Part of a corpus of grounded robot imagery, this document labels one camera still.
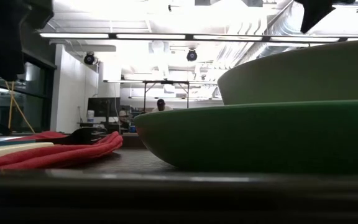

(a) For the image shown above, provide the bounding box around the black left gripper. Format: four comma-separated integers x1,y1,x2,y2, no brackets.
0,0,55,82

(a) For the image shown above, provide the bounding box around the beige plastic bowl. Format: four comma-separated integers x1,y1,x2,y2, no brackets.
217,39,358,106

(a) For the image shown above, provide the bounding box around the knife with cream handle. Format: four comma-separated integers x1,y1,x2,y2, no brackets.
0,141,55,162

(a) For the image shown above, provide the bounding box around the red cloth napkin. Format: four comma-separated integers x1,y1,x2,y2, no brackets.
0,130,124,171

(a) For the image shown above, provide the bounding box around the green plastic plate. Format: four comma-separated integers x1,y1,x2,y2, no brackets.
134,99,358,175

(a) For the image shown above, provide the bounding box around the dark brown serving tray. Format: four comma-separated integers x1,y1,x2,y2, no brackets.
0,132,358,224

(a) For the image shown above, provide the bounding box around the black computer monitor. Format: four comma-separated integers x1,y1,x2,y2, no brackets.
87,97,121,118

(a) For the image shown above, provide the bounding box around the person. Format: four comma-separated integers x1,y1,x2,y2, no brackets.
152,98,173,113
118,110,131,130

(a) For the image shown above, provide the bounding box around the black metal rig stand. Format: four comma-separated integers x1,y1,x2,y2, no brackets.
142,80,190,110

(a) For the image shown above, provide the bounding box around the yellow extension cable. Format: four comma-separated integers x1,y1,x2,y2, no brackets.
4,80,36,134

